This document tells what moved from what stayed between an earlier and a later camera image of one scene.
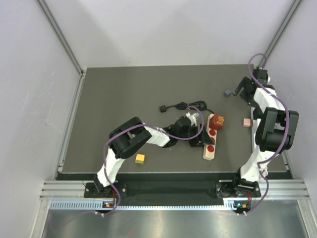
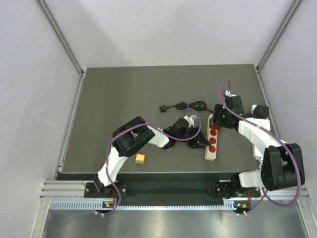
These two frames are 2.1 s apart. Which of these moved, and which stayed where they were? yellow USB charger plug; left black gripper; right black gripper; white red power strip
Moved: right black gripper
Stayed: white red power strip; left black gripper; yellow USB charger plug
